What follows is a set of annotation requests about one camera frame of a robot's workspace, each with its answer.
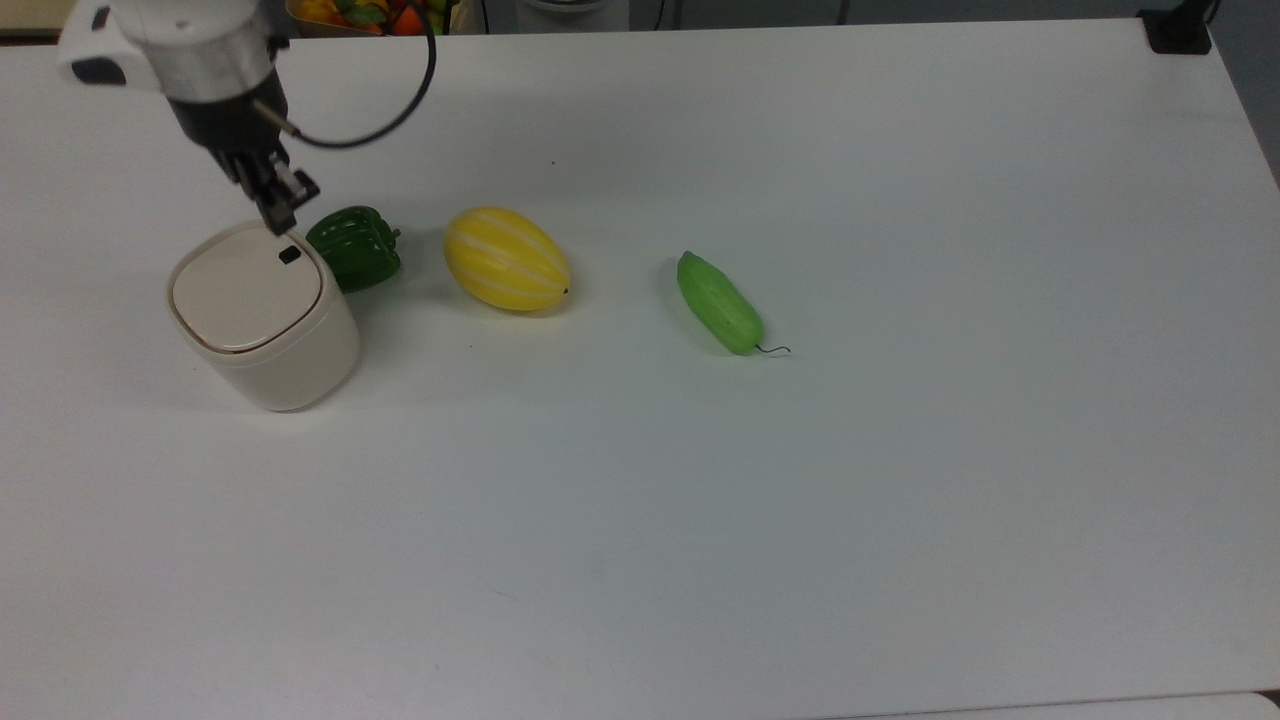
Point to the basket of toy fruit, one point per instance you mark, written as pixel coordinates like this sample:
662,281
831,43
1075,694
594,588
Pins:
370,15

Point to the wooden panel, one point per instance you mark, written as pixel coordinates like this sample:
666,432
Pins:
35,15

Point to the yellow striped melon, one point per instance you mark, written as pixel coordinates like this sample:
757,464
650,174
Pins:
505,258

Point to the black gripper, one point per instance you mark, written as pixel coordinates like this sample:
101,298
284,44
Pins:
228,128

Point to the dark green bell pepper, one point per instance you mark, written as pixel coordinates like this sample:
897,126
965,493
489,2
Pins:
355,248

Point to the cream garbage bin body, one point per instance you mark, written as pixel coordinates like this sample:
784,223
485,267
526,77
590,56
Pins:
300,370

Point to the cream garbage bin lid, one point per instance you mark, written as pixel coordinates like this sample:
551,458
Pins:
245,290

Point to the light green cucumber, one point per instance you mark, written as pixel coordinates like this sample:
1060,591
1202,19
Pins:
718,303

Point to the black table clamp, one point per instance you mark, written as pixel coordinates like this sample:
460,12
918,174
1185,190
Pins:
1178,28

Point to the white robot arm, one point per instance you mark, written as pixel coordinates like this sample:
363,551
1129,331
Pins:
170,45

